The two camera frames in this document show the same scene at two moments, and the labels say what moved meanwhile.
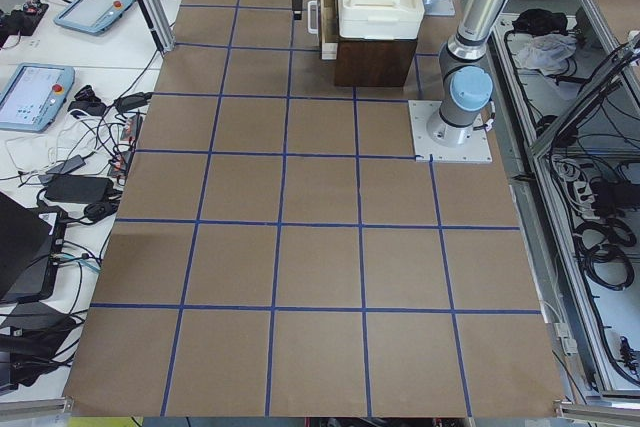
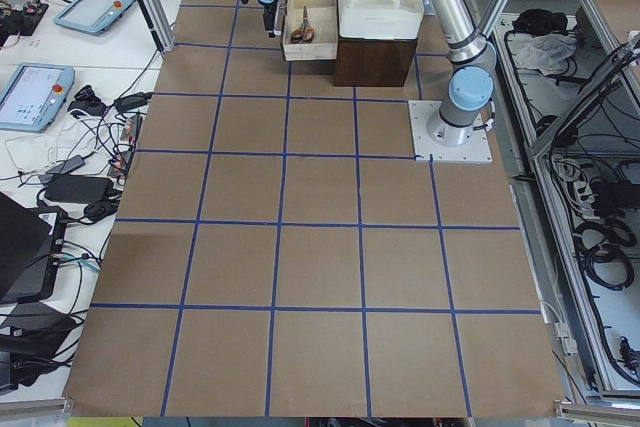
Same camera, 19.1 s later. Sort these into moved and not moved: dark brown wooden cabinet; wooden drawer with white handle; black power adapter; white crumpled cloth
Moved: wooden drawer with white handle
Not moved: black power adapter; white crumpled cloth; dark brown wooden cabinet
